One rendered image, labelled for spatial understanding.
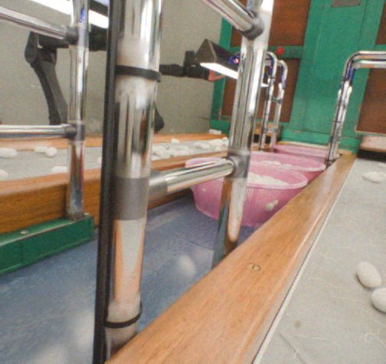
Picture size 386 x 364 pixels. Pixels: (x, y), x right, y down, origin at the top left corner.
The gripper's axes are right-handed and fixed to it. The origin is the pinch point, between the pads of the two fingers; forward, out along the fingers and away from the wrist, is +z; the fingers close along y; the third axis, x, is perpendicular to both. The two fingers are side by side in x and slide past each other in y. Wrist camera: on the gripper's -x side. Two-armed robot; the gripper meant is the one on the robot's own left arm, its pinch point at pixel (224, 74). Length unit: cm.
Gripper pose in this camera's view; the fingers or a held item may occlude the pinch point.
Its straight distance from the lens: 146.9
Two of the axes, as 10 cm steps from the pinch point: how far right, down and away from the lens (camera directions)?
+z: 8.7, 2.2, -4.3
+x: -1.4, 9.7, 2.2
